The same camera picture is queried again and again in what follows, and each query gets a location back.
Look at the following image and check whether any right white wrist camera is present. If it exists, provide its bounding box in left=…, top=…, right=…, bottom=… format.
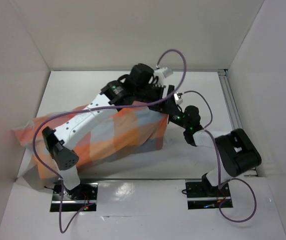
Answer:
left=173, top=92, right=183, bottom=105

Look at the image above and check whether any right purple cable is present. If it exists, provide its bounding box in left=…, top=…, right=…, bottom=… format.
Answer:
left=181, top=90, right=257, bottom=223

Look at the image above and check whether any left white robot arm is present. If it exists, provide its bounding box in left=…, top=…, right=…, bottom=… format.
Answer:
left=42, top=63, right=174, bottom=200

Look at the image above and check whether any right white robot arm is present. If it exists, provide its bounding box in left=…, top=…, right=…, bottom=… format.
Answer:
left=164, top=96, right=262, bottom=196

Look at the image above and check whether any checkered orange blue pillowcase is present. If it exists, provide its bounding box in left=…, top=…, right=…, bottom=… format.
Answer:
left=13, top=107, right=168, bottom=190

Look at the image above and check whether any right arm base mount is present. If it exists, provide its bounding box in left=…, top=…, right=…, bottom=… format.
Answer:
left=181, top=179, right=233, bottom=210

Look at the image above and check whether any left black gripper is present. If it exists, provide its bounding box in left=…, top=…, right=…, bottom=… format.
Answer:
left=134, top=82, right=179, bottom=116

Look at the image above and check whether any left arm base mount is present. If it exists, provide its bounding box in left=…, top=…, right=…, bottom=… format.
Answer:
left=44, top=182, right=98, bottom=213

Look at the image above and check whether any aluminium table frame rail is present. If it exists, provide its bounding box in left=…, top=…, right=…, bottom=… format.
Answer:
left=216, top=70, right=261, bottom=177

